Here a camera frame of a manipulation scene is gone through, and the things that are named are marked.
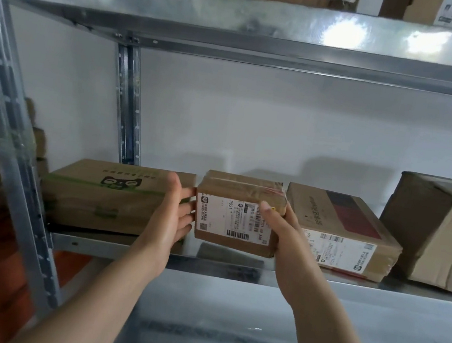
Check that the person's left forearm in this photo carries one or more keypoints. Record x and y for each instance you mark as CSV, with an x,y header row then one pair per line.
x,y
81,308

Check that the person's left hand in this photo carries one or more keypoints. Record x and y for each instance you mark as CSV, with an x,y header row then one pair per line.
x,y
162,236

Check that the green cat logo box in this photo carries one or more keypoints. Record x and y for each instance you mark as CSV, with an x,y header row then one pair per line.
x,y
79,203

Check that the metal shelving rack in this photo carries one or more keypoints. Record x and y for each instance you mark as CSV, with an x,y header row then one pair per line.
x,y
190,5

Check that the person's right hand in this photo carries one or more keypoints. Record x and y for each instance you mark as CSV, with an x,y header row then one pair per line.
x,y
292,266

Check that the small box with white label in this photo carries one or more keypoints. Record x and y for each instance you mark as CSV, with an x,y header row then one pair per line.
x,y
241,184

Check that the large cardboard box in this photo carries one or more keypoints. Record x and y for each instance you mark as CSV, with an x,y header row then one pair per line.
x,y
415,229

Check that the Royalstar red-black box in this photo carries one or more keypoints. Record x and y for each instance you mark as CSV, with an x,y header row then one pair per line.
x,y
309,206

